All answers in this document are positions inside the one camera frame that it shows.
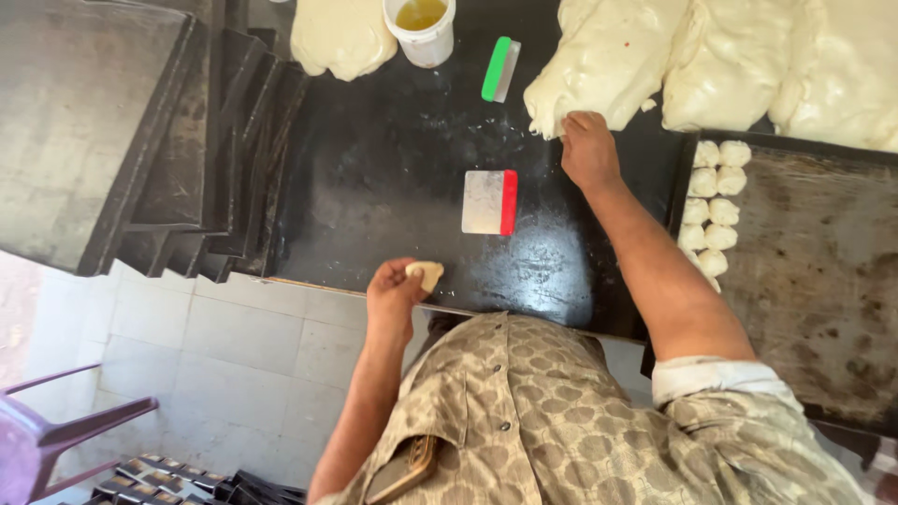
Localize heap of black baking tins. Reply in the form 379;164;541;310
80;452;307;505

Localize person's left hand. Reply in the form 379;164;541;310
366;257;429;338

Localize person's right hand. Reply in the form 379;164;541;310
560;111;626;195

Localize green-handled steel dough scraper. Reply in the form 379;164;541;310
480;36;522;104

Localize red-handled steel dough scraper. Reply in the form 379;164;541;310
461;170;519;237

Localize smooth pale dough lump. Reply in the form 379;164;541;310
290;0;398;82

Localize rows of dough balls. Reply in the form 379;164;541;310
677;139;753;294

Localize large pale dough mass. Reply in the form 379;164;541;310
768;0;898;154
661;0;801;133
522;0;695;141

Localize purple plastic chair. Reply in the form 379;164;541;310
0;362;161;505

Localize beige patterned shirt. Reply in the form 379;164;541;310
316;312;871;505

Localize yellow oil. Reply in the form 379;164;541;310
395;0;449;32

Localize stack of dark baking trays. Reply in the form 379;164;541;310
0;0;310;285

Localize phone in brown case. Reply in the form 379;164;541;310
364;435;440;505

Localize white plastic bucket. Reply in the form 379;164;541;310
382;0;457;69

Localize small pale dough piece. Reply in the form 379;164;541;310
406;261;446;294

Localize dark metal baking tray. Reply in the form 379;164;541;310
640;130;898;439

